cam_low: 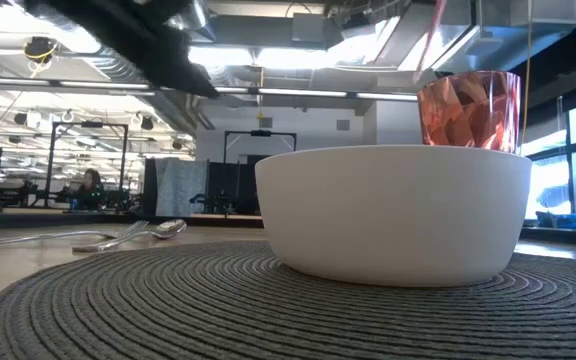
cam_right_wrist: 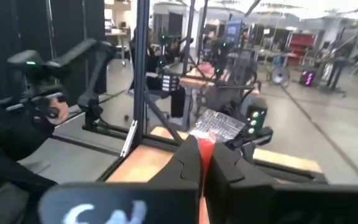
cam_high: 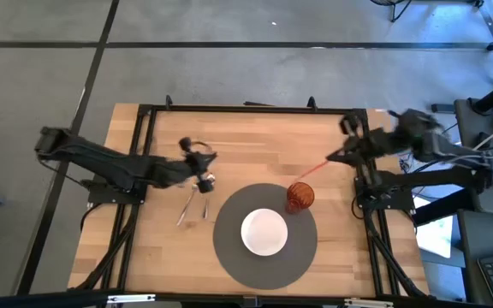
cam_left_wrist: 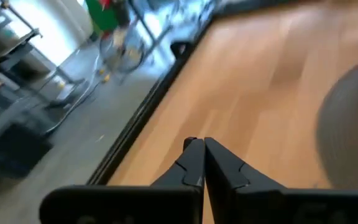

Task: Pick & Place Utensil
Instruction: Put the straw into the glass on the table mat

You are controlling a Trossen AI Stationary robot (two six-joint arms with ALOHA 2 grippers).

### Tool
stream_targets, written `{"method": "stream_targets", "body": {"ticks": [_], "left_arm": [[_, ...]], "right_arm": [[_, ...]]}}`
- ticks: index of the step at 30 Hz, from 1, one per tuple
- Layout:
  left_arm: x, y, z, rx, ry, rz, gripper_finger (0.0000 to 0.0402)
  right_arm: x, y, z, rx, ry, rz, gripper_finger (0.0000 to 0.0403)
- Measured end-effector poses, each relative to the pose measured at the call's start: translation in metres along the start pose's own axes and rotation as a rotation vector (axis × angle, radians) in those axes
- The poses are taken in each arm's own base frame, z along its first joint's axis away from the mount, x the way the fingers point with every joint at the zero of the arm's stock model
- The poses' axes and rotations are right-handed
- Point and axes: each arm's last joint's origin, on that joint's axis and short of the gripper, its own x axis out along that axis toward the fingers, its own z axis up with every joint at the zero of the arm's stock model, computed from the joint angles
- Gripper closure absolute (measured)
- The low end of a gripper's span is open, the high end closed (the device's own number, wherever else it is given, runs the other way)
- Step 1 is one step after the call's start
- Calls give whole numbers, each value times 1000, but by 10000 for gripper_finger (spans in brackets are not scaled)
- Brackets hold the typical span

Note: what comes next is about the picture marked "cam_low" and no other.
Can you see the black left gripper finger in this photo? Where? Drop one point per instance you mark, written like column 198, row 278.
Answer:
column 178, row 75

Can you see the silver metal fork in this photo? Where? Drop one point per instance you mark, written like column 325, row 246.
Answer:
column 18, row 238

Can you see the white bowl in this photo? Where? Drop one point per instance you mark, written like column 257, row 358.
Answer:
column 393, row 215

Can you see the red faceted plastic cup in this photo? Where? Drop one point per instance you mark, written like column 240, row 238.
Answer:
column 468, row 110

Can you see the long ceiling light strip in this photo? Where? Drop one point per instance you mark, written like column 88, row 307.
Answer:
column 68, row 84
column 300, row 92

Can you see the grey hanging cloth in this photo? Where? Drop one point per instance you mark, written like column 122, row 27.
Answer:
column 180, row 187

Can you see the black partition panels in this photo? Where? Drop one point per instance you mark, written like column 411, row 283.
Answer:
column 228, row 185

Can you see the person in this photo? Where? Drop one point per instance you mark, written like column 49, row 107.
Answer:
column 90, row 190

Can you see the silver metal spoon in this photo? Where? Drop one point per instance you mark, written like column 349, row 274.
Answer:
column 168, row 227

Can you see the round grey woven placemat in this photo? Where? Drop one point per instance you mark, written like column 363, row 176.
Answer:
column 168, row 310

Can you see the blue bag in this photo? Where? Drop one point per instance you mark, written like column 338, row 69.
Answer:
column 565, row 221

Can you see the silver ceiling air duct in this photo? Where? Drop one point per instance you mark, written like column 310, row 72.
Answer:
column 195, row 17

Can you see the black frame stand with camera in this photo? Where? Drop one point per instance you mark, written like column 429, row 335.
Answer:
column 260, row 133

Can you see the tall black frame stand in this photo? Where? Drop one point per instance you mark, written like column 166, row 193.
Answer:
column 124, row 165

